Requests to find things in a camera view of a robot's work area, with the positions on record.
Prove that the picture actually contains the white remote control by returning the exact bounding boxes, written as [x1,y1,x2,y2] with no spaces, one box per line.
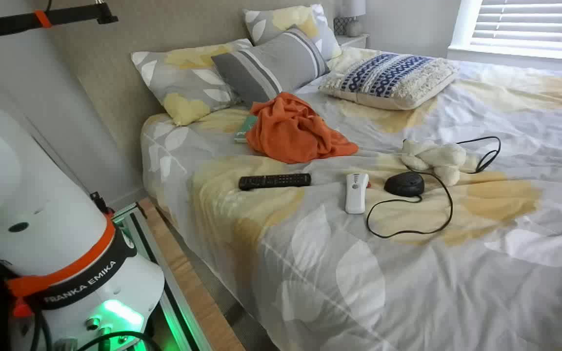
[343,169,372,216]

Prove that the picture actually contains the black TV remote control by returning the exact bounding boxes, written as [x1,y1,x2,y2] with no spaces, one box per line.
[236,171,314,192]

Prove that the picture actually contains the orange cloth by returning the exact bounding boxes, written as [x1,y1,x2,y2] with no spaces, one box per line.
[244,91,361,165]

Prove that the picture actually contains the teal flat item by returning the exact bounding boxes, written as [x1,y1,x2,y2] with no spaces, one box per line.
[230,113,261,146]

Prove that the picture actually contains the grey striped pillow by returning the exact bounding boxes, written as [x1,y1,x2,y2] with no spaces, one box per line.
[210,25,331,109]

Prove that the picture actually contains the wooden bed side board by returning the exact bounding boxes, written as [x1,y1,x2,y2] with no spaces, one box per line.
[136,196,247,351]

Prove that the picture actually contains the large grey yellow floral pillow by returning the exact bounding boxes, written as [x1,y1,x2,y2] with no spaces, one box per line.
[128,36,255,128]

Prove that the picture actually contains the blue white knitted pillow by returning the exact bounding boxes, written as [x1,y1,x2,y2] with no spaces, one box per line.
[318,50,458,113]

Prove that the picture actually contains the white nightstand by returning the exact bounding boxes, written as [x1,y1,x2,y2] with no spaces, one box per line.
[333,31,370,50]

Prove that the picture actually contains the white plush toy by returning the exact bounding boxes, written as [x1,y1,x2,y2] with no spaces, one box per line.
[398,138,480,187]

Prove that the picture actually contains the small grey yellow floral pillow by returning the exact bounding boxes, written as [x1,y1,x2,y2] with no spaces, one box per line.
[242,1,343,62]

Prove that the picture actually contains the table lamp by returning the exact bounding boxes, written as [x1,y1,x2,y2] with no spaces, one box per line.
[331,0,368,38]

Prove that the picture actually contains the beige upholstered headboard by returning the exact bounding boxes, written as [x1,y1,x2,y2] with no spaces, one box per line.
[46,0,339,196]

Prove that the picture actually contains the white window blinds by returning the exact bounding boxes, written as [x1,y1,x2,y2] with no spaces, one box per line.
[466,0,562,54]

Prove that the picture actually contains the black corded computer mouse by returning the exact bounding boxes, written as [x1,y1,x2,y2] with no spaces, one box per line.
[363,132,505,239]

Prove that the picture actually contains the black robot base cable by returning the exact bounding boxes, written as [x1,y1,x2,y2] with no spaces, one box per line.
[74,329,160,351]

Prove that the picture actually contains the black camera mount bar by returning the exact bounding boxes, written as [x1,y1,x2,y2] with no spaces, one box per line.
[0,1,121,58]

